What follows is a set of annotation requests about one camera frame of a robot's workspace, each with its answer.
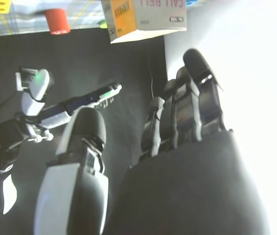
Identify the green cylinder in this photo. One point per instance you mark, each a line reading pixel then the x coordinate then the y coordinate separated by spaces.
pixel 102 24

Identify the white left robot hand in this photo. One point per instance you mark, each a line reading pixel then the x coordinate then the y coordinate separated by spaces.
pixel 177 191

